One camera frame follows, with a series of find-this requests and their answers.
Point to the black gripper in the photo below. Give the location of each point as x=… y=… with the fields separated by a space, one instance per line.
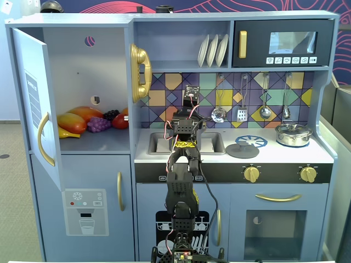
x=184 y=116

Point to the gray round lid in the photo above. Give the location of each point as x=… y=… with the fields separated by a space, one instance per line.
x=242 y=150

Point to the black camera atop kitchen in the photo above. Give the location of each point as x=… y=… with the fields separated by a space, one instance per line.
x=164 y=9

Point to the white toy plate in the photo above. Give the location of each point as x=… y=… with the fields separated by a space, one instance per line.
x=203 y=50
x=212 y=50
x=222 y=50

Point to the large orange red mango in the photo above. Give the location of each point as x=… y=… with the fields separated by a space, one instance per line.
x=86 y=112

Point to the black toy grapes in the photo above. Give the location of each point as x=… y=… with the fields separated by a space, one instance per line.
x=111 y=114

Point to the purple toy grapes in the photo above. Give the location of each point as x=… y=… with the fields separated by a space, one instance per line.
x=98 y=124

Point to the blue shopping list cabinet door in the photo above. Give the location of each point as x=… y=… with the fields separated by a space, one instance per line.
x=33 y=109

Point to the gray toy sink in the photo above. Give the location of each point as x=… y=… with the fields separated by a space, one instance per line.
x=214 y=142

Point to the small orange red mango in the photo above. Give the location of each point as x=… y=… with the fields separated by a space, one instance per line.
x=71 y=123

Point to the steel toy pot with lid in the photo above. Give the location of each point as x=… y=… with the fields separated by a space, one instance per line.
x=293 y=134

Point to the orange toy fruit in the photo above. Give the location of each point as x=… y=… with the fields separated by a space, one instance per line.
x=125 y=111

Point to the black helmet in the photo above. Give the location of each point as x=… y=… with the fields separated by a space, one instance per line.
x=52 y=6

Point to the blue wooden toy kitchen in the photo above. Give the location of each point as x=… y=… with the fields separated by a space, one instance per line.
x=175 y=164

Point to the steel spoon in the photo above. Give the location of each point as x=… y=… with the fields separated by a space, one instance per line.
x=286 y=112

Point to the small gripper camera board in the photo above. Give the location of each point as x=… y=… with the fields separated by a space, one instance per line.
x=192 y=91

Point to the red toy tomato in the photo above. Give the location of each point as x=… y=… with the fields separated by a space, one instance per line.
x=119 y=122

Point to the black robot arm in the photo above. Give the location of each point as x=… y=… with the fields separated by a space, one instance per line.
x=179 y=189

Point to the steel slotted spatula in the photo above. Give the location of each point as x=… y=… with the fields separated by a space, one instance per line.
x=242 y=115

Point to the yellow toy banana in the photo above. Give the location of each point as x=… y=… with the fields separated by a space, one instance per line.
x=68 y=135

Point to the gold toy telephone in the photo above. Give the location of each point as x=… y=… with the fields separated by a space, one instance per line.
x=138 y=74

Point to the steel ladle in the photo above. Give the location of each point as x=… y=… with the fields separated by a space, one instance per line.
x=265 y=112

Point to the robot controller board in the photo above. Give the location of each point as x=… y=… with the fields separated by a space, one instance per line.
x=183 y=257

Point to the black toy microwave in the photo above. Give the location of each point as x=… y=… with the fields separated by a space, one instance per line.
x=282 y=42

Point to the gray desk partition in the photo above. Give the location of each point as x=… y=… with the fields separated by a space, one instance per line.
x=337 y=164

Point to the black floor disc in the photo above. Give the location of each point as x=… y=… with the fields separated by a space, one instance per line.
x=4 y=156

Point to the steel slotted skimmer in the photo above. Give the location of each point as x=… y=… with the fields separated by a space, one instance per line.
x=218 y=115

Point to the gold stove knob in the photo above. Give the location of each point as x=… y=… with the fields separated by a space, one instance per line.
x=251 y=174
x=308 y=174

